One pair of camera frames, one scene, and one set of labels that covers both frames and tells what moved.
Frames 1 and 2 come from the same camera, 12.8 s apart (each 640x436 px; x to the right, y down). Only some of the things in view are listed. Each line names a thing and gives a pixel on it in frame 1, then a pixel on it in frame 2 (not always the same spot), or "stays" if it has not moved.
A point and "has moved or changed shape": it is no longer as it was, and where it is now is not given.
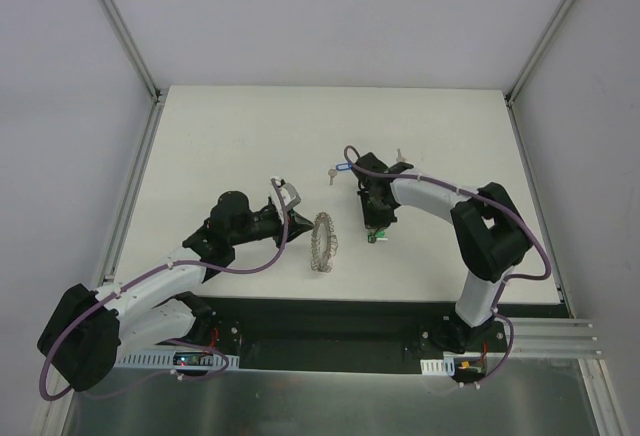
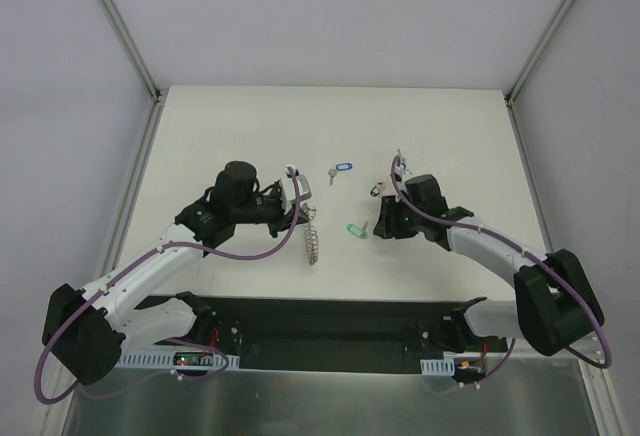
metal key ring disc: (332, 243) has moved or changed shape
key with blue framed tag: (339, 167) stays
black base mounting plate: (345, 334) stays
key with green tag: (378, 236) has moved or changed shape
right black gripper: (376, 212) to (392, 218)
